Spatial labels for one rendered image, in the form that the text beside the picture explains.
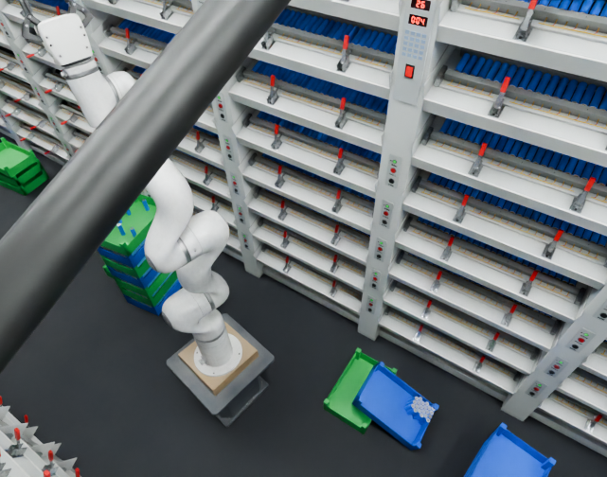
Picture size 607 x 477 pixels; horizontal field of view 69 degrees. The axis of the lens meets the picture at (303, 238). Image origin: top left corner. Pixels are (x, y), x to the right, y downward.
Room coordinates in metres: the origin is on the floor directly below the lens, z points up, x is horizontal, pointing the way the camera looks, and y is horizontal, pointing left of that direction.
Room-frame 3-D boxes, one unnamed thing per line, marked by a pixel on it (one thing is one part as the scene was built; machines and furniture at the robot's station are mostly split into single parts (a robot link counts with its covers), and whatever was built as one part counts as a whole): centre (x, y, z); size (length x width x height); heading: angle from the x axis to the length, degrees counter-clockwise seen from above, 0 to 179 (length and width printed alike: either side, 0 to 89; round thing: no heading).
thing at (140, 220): (1.39, 0.77, 0.52); 0.30 x 0.20 x 0.08; 153
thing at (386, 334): (1.36, -0.07, 0.03); 2.19 x 0.16 x 0.05; 55
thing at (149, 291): (1.39, 0.77, 0.20); 0.30 x 0.20 x 0.08; 153
